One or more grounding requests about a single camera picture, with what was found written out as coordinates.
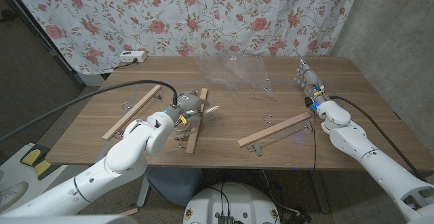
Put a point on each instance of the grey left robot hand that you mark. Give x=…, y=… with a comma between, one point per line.
x=191, y=102

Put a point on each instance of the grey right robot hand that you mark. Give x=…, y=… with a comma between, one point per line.
x=310, y=80

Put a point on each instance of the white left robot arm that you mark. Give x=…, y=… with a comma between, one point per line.
x=125, y=152

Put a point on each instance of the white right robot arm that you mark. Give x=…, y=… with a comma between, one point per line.
x=373, y=156

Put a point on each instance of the transparent cling film sheet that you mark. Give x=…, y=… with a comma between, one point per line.
x=230, y=71

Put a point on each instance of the wooden clip hanger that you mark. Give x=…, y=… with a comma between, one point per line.
x=271, y=130
x=132, y=112
x=191, y=142

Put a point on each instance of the white power strip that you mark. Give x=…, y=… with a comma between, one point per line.
x=134, y=56

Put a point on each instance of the grey blue bin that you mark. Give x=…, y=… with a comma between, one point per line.
x=176, y=186

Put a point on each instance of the floral rose print curtain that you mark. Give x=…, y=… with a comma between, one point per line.
x=203, y=13

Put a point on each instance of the white table leg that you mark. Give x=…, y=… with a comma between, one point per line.
x=144, y=193

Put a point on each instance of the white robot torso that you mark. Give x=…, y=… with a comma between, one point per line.
x=244, y=200

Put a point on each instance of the grey table leg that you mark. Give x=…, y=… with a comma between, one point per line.
x=318, y=193

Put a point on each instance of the small wooden strip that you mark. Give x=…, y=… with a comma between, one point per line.
x=130, y=212

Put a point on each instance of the black power adapter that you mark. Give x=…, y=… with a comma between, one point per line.
x=300, y=217

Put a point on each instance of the dark perforated partition panel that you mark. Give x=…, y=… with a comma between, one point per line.
x=27, y=81

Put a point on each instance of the black yellow floor pedal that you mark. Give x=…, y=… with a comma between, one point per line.
x=30, y=156

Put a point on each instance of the white robot chest shell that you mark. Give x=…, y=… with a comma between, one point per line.
x=68, y=220

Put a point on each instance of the white floor board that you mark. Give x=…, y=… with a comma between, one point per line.
x=13, y=169

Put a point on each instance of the white sneaker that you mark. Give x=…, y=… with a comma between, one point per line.
x=13, y=195

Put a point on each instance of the black partition frame post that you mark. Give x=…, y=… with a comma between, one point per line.
x=47, y=42

